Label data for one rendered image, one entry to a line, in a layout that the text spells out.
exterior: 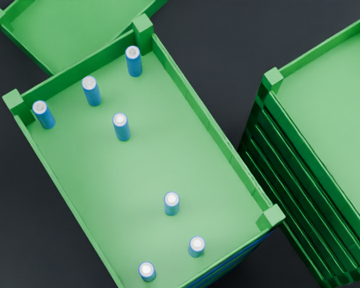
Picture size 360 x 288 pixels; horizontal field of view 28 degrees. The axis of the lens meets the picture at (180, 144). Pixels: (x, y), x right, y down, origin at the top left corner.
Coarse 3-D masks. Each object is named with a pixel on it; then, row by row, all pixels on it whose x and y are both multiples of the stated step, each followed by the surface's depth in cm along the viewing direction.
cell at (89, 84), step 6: (84, 78) 86; (90, 78) 86; (84, 84) 86; (90, 84) 86; (96, 84) 86; (84, 90) 87; (90, 90) 86; (96, 90) 87; (90, 96) 88; (96, 96) 89; (90, 102) 91; (96, 102) 91
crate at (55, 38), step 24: (24, 0) 144; (48, 0) 148; (72, 0) 148; (96, 0) 148; (120, 0) 148; (144, 0) 148; (168, 0) 149; (0, 24) 141; (24, 24) 147; (48, 24) 147; (72, 24) 147; (96, 24) 147; (120, 24) 147; (24, 48) 141; (48, 48) 145; (72, 48) 146; (96, 48) 146; (48, 72) 141
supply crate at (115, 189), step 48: (144, 48) 92; (48, 96) 91; (144, 96) 92; (192, 96) 87; (48, 144) 91; (96, 144) 91; (144, 144) 91; (192, 144) 91; (96, 192) 89; (144, 192) 89; (192, 192) 89; (240, 192) 89; (96, 240) 88; (144, 240) 88; (240, 240) 88
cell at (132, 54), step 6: (132, 48) 87; (138, 48) 87; (126, 54) 87; (132, 54) 87; (138, 54) 87; (126, 60) 89; (132, 60) 87; (138, 60) 88; (132, 66) 89; (138, 66) 90; (132, 72) 91; (138, 72) 92
